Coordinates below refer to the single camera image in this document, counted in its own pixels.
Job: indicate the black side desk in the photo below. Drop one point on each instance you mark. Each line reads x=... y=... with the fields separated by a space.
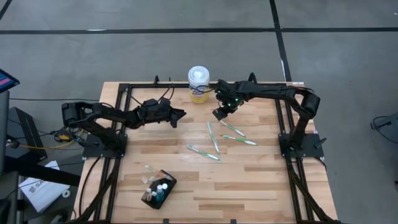
x=46 y=175

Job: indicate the black floor equipment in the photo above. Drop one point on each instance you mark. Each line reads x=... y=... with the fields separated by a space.
x=390 y=127

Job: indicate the blue mouthwash bottle white cap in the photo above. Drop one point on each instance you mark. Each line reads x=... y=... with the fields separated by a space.
x=160 y=193
x=165 y=186

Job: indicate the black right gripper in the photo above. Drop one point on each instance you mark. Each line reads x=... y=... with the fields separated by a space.
x=230 y=95

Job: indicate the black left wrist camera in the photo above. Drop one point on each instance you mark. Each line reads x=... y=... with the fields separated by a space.
x=154 y=103

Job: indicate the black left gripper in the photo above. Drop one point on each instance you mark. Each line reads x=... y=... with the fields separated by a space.
x=155 y=115

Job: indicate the white paper stack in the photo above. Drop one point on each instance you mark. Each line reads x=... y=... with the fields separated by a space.
x=43 y=193

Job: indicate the dark screen with pink stripe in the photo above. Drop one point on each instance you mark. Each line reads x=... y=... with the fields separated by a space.
x=7 y=81

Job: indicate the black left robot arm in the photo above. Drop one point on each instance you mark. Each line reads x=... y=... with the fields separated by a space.
x=109 y=113

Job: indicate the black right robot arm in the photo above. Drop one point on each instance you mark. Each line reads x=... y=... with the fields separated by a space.
x=273 y=88

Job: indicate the white tape roll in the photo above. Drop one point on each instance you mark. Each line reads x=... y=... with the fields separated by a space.
x=66 y=190

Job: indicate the yellow Lysol wipes canister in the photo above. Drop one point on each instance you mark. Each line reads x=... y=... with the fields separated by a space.
x=199 y=93

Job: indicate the black computer case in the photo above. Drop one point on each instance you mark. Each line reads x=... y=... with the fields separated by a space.
x=26 y=130

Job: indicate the black aluminium table frame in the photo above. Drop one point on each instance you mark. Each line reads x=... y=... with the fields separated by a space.
x=146 y=85

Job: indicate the green and white toothbrush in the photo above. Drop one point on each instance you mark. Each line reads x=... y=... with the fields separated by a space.
x=234 y=130
x=242 y=140

